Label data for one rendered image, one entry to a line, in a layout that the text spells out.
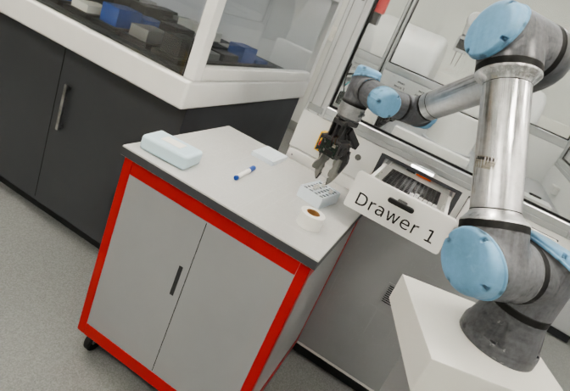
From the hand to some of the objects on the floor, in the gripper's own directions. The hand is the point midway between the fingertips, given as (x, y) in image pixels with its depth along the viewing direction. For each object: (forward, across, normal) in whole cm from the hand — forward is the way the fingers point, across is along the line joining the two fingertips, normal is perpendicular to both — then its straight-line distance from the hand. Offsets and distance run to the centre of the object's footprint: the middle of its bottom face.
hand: (323, 177), depth 140 cm
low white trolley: (+83, -15, -9) cm, 85 cm away
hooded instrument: (+83, -156, +33) cm, 180 cm away
